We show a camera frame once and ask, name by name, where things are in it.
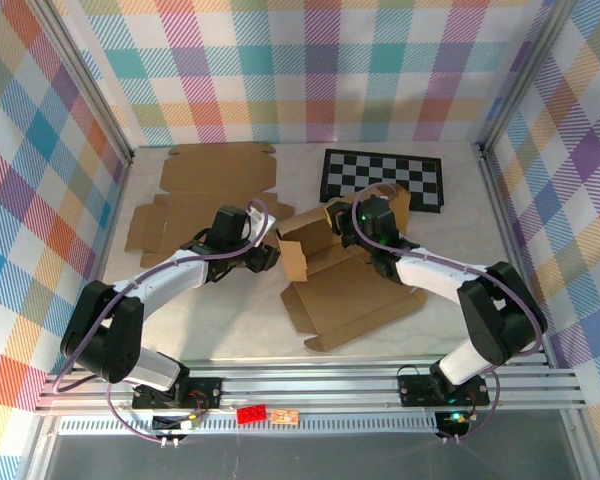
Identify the brown cardboard mailer box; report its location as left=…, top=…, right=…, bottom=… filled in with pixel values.
left=124, top=142, right=294, bottom=269
left=274, top=187, right=429, bottom=351

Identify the black grey chessboard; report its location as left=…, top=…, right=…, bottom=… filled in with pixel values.
left=319, top=148, right=445, bottom=215

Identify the small black controller board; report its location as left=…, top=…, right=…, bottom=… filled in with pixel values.
left=152, top=412, right=201, bottom=434
left=435, top=410, right=470, bottom=436

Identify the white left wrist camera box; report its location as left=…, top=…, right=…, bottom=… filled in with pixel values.
left=246, top=207, right=277, bottom=235

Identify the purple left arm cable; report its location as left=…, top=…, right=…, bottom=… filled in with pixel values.
left=53, top=198, right=276, bottom=444

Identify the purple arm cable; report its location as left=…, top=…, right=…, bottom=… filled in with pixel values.
left=53, top=198, right=276, bottom=444
left=352, top=182, right=549, bottom=444

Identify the aluminium side rail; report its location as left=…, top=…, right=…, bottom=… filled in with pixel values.
left=477, top=144, right=556, bottom=369

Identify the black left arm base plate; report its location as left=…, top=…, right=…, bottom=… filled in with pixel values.
left=131, top=377, right=224, bottom=412

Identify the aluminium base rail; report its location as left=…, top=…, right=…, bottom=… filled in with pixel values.
left=34, top=357, right=589, bottom=416

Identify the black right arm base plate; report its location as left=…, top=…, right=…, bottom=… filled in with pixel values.
left=397, top=369, right=491, bottom=407

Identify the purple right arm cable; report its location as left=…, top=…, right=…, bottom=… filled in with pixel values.
left=352, top=182, right=549, bottom=444

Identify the aluminium frame post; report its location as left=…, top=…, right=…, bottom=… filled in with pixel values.
left=479, top=0, right=576, bottom=154
left=29, top=0, right=134, bottom=164

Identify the white slotted cable tray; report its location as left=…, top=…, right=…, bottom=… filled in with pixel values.
left=59, top=413, right=444, bottom=435

